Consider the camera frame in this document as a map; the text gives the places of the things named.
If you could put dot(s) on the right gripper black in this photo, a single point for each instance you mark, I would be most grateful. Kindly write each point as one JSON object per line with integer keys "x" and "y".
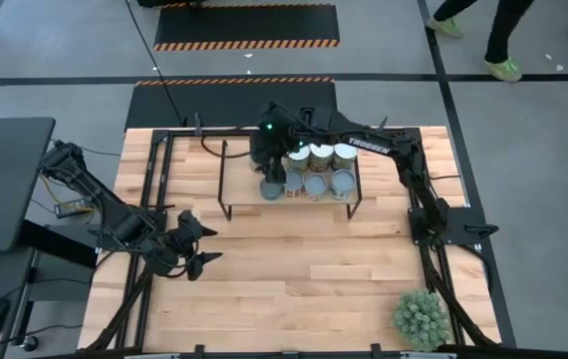
{"x": 266, "y": 144}

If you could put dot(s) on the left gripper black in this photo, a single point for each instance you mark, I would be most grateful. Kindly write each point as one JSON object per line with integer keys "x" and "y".
{"x": 184, "y": 237}

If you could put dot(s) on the teal rimmed can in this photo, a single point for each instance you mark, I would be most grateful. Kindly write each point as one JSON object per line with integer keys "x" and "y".
{"x": 270, "y": 192}

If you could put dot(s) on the red tomato can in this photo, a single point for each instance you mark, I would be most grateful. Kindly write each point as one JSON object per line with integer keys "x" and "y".
{"x": 292, "y": 184}

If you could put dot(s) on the Carrots label can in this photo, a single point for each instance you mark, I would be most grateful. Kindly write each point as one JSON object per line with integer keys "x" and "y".
{"x": 298, "y": 158}

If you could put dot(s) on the Green Peas label can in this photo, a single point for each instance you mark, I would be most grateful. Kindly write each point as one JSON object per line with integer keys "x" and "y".
{"x": 315, "y": 186}

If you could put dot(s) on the Peaches label can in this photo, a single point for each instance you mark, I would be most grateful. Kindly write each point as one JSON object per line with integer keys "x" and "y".
{"x": 321, "y": 156}

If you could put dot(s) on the mixed vegetables can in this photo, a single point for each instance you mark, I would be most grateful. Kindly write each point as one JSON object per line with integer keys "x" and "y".
{"x": 342, "y": 183}

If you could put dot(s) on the blue sweet peas can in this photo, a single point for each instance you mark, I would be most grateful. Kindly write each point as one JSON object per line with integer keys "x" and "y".
{"x": 345, "y": 154}

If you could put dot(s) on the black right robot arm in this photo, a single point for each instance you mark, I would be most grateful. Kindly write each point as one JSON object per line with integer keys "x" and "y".
{"x": 378, "y": 144}

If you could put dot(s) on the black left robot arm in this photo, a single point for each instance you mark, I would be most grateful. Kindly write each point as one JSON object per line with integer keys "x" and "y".
{"x": 114, "y": 219}

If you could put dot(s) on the wooden shelf with black legs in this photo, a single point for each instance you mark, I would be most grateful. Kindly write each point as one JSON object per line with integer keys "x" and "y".
{"x": 244, "y": 169}

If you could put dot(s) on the black hazard-striped floor mat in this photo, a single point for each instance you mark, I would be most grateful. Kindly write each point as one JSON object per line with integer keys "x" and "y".
{"x": 214, "y": 105}
{"x": 246, "y": 25}

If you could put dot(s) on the black power brick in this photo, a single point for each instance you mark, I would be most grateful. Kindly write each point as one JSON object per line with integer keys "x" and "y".
{"x": 71, "y": 207}

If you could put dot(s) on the black desk foot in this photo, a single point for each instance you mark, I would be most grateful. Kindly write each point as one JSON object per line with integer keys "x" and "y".
{"x": 65, "y": 251}

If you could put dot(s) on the round black caster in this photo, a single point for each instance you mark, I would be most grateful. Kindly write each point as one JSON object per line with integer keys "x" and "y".
{"x": 30, "y": 342}

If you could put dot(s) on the small green artificial plant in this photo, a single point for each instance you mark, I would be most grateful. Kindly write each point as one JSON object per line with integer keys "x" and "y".
{"x": 421, "y": 319}

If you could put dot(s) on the grey desk top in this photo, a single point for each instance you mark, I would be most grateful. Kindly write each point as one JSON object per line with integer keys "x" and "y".
{"x": 5, "y": 184}

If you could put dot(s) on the person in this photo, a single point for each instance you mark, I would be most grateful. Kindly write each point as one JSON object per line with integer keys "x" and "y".
{"x": 500, "y": 30}

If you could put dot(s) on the grey frame clamp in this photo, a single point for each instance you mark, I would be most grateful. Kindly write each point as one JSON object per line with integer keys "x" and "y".
{"x": 198, "y": 124}
{"x": 382, "y": 124}

